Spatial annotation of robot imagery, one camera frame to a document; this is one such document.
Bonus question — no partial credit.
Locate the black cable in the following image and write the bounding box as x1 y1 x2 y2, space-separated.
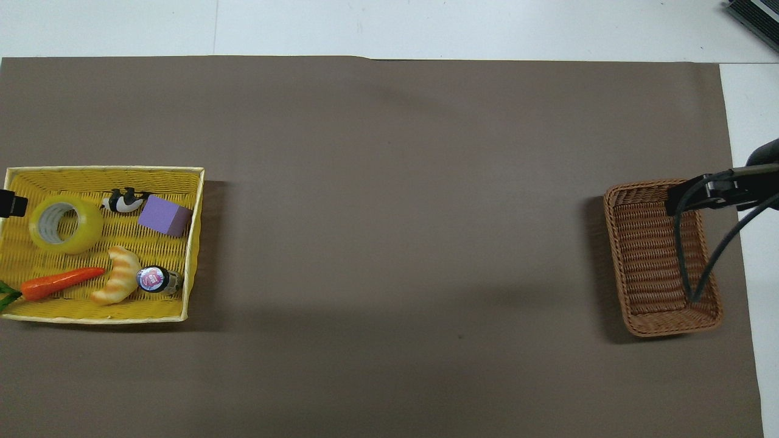
672 169 779 303

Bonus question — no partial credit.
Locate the yellow woven basket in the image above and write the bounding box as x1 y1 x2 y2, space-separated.
0 165 206 324

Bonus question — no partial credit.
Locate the dark grey ribbed device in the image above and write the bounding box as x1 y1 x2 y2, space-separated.
724 0 779 53

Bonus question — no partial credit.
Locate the yellow clear tape roll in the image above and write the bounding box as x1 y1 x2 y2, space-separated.
28 194 105 255

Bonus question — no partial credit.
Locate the toy croissant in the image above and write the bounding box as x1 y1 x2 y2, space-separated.
90 245 142 306

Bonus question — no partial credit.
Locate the purple foam block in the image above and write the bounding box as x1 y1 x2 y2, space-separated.
138 195 194 238

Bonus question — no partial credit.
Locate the brown wicker basket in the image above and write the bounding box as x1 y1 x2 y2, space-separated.
603 178 724 337

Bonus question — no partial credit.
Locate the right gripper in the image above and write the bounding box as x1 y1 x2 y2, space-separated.
738 138 779 212

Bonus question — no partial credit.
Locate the black and white penguin toy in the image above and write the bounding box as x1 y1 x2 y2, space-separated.
100 187 151 215

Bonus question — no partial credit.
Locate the toy carrot with green leaves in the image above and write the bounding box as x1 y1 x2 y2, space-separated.
0 266 107 314

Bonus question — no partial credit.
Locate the small dark bottle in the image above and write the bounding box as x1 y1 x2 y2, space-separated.
136 266 184 297

